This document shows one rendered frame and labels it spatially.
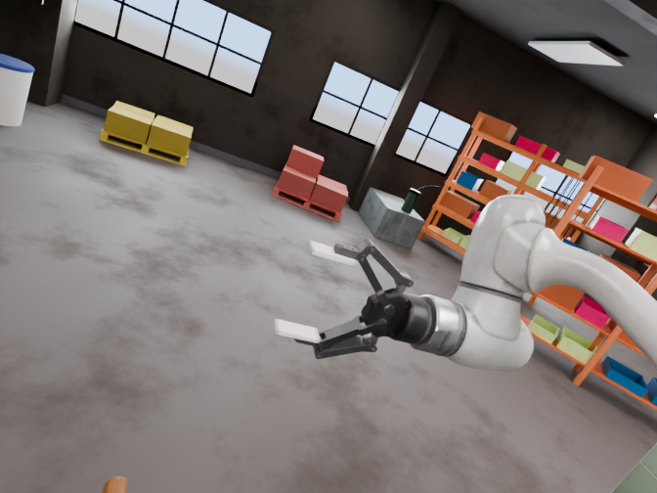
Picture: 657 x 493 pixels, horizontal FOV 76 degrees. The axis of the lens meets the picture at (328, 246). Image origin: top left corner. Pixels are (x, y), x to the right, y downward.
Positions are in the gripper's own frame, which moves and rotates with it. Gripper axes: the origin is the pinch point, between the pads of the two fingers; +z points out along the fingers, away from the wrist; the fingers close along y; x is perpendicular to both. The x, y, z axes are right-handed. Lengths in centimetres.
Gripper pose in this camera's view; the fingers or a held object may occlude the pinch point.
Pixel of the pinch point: (298, 290)
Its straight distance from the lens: 60.4
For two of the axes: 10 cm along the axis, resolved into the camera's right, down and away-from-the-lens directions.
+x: -1.9, -4.3, 8.8
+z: -9.0, -2.8, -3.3
